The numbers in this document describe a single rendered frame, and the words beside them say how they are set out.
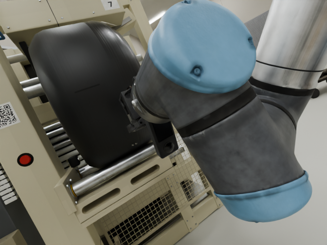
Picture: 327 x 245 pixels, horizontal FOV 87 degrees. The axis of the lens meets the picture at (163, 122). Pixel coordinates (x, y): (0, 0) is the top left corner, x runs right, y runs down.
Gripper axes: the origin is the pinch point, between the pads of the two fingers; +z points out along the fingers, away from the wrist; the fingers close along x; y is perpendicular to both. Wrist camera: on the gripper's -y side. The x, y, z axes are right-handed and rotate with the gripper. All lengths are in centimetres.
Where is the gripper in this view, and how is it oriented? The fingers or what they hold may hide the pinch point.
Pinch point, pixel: (139, 127)
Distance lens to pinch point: 48.6
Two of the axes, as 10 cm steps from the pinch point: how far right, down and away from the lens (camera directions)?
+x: -8.3, 4.1, -3.7
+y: -4.5, -8.9, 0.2
